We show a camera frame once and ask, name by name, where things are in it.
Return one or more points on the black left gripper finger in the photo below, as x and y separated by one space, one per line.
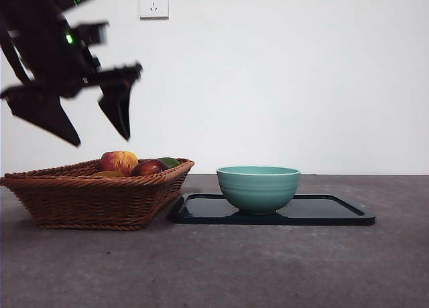
119 110
43 115

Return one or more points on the brown-green kiwi fruit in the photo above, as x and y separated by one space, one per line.
107 174

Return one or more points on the teal ribbed bowl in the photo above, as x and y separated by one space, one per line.
258 191

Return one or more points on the red and yellow apple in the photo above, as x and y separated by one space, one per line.
117 162

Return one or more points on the dark red apple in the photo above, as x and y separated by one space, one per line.
147 169

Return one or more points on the green avocado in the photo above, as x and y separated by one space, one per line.
171 162

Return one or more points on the brown wicker basket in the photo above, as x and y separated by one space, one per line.
83 201

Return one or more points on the black rectangular tray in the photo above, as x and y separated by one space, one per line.
318 214

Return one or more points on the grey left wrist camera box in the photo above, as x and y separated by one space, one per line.
94 33

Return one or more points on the white wall socket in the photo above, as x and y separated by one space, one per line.
154 3

